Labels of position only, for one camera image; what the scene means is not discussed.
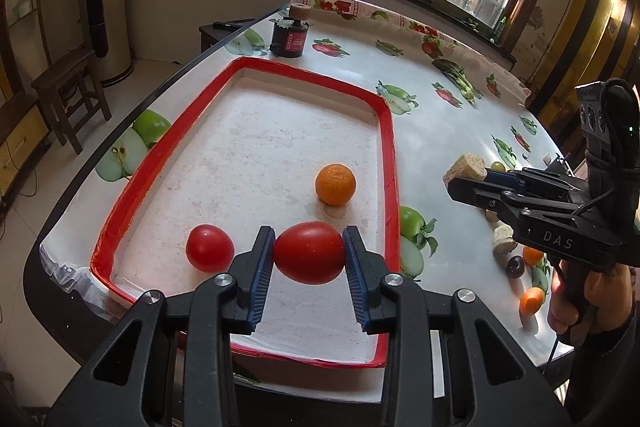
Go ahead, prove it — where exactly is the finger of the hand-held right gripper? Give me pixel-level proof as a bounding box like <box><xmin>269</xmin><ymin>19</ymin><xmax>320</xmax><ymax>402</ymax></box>
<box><xmin>484</xmin><ymin>167</ymin><xmax>586</xmax><ymax>195</ymax></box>
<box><xmin>446</xmin><ymin>176</ymin><xmax>581</xmax><ymax>228</ymax></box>

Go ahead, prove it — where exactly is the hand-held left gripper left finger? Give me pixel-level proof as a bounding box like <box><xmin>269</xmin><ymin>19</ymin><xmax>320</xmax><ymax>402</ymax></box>
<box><xmin>45</xmin><ymin>226</ymin><xmax>277</xmax><ymax>427</ymax></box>

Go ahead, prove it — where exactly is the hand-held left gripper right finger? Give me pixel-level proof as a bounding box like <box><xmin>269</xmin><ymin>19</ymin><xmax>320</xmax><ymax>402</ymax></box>
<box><xmin>341</xmin><ymin>225</ymin><xmax>573</xmax><ymax>427</ymax></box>

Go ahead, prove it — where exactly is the large red tomato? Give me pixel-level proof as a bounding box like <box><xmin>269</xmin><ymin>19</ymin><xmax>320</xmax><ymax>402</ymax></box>
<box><xmin>273</xmin><ymin>221</ymin><xmax>346</xmax><ymax>286</ymax></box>

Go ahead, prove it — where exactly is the cork piece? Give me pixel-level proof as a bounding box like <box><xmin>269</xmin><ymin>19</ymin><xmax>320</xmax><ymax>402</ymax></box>
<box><xmin>492</xmin><ymin>227</ymin><xmax>519</xmax><ymax>257</ymax></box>

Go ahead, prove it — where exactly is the red rimmed white tray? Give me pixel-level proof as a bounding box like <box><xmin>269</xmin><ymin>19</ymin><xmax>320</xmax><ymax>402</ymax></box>
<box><xmin>90</xmin><ymin>56</ymin><xmax>401</xmax><ymax>369</ymax></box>

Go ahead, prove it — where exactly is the person's right forearm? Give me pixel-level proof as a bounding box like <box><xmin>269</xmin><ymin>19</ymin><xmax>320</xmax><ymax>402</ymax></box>
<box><xmin>565</xmin><ymin>307</ymin><xmax>640</xmax><ymax>423</ymax></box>

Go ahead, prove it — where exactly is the person's right hand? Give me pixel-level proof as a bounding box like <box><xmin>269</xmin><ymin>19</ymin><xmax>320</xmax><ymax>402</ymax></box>
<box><xmin>546</xmin><ymin>263</ymin><xmax>635</xmax><ymax>344</ymax></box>

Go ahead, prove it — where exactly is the small red tomato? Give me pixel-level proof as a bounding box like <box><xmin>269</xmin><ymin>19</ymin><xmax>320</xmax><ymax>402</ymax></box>
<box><xmin>185</xmin><ymin>224</ymin><xmax>235</xmax><ymax>273</ymax></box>

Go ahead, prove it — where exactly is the fruit printed tablecloth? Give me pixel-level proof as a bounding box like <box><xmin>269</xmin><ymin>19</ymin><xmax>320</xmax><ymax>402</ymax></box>
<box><xmin>40</xmin><ymin>0</ymin><xmax>591</xmax><ymax>403</ymax></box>

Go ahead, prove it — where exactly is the large orange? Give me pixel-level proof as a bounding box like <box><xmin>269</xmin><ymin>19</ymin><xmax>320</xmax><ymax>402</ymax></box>
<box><xmin>315</xmin><ymin>163</ymin><xmax>357</xmax><ymax>206</ymax></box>

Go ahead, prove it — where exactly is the green leafy vegetable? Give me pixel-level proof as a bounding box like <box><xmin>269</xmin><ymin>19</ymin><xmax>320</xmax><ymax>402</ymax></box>
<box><xmin>432</xmin><ymin>57</ymin><xmax>483</xmax><ymax>102</ymax></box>

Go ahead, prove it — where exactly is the black jar with red label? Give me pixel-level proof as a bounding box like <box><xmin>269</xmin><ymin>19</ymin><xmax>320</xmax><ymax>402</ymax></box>
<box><xmin>269</xmin><ymin>18</ymin><xmax>313</xmax><ymax>58</ymax></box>

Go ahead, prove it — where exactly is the black side table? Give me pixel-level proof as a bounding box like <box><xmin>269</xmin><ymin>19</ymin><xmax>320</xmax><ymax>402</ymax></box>
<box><xmin>199</xmin><ymin>23</ymin><xmax>251</xmax><ymax>62</ymax></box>

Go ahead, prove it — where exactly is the wooden stool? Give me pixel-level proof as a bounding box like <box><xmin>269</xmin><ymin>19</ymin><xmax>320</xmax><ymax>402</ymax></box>
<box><xmin>31</xmin><ymin>48</ymin><xmax>113</xmax><ymax>155</ymax></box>

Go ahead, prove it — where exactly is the yellow framed wall shelf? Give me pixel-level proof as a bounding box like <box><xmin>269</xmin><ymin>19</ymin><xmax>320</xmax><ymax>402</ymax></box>
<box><xmin>0</xmin><ymin>0</ymin><xmax>53</xmax><ymax>208</ymax></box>

